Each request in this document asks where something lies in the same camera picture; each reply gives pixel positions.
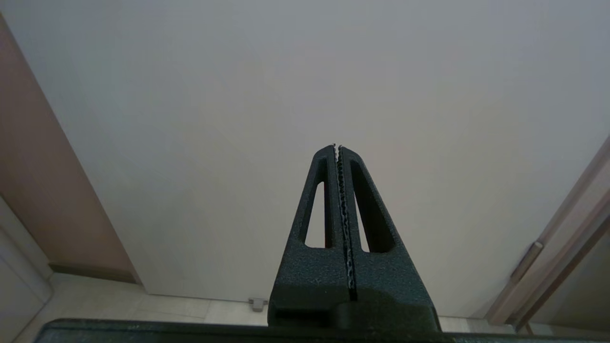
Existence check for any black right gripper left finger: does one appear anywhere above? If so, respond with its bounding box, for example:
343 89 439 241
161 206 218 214
268 144 352 327

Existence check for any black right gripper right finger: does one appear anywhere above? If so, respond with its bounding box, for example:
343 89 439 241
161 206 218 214
337 145 441 332

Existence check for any white door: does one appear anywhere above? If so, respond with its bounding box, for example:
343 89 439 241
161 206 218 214
0 0 610 319

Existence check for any beige cabinet panel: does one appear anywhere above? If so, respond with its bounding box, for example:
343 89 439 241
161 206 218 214
0 195 53 343

